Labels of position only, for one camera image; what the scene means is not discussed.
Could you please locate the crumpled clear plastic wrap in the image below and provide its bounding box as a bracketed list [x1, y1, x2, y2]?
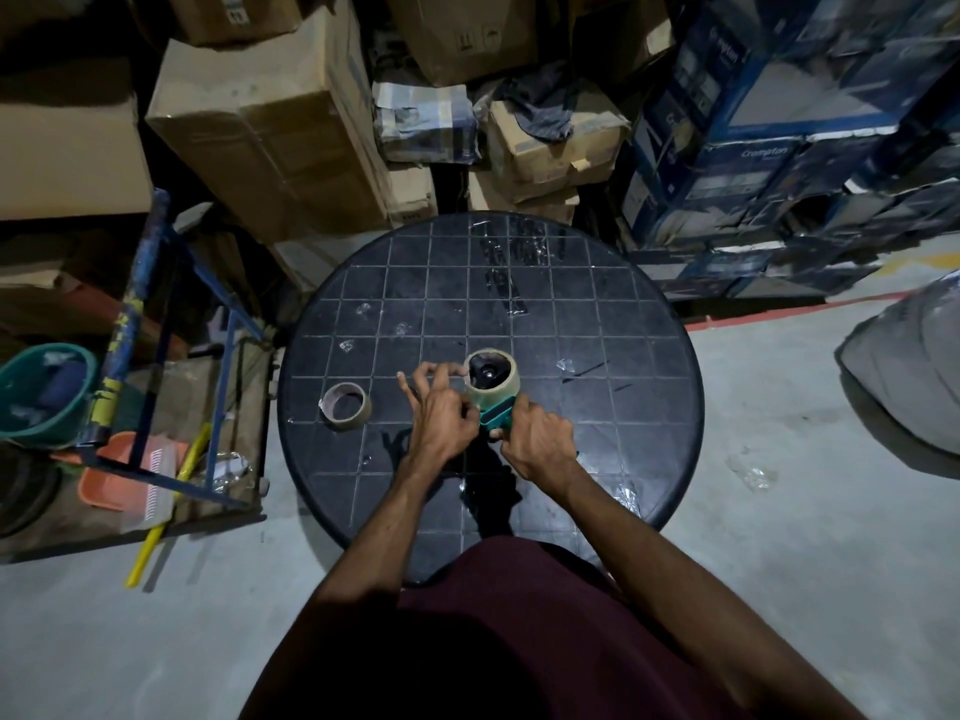
[209, 453, 253, 492]

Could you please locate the person's left forearm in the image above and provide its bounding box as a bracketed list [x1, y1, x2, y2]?
[247, 453, 444, 713]

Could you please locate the dark cloth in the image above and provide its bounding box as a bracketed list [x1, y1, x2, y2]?
[498, 63, 579, 141]

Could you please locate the dark blue container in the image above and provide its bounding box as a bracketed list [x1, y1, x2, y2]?
[37, 359, 88, 410]

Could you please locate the brown tape roll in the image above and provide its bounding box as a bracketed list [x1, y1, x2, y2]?
[463, 348, 521, 413]

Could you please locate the person's right hand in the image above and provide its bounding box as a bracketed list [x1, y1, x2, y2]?
[491, 394, 579, 496]

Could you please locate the person's maroon shirt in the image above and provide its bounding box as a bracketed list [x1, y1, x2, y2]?
[389, 535, 751, 720]

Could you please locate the grey taped package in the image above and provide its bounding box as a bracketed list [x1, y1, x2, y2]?
[372, 81, 481, 164]

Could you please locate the person's right forearm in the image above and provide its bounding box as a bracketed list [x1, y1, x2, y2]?
[551, 471, 864, 720]

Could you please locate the black round tub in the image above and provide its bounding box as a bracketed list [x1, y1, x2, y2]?
[0, 445, 61, 537]

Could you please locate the cardboard tape roll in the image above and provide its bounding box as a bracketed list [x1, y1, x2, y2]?
[318, 381, 374, 430]

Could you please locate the grey sack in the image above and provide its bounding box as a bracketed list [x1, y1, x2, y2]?
[836, 269, 960, 451]

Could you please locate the yellow stick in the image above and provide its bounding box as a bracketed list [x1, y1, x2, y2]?
[125, 423, 213, 590]

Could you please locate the person's left hand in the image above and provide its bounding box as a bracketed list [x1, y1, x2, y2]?
[397, 361, 481, 466]

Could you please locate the pile of brown cardboard boxes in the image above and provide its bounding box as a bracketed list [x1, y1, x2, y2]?
[0, 0, 676, 346]

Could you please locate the green plastic bucket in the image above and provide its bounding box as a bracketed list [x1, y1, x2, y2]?
[0, 342, 99, 447]

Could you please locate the teal tape dispenser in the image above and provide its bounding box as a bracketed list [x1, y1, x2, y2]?
[464, 350, 520, 437]

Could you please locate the blue metal trolley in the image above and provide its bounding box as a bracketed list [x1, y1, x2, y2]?
[74, 188, 275, 511]

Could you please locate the crumpled plastic scrap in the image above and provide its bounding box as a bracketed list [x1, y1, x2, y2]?
[727, 453, 774, 492]

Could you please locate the orange plastic dustpan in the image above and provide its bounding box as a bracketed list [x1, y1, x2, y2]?
[52, 430, 189, 530]

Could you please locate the stack of blue printed boxes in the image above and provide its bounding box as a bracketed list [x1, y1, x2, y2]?
[618, 0, 960, 301]

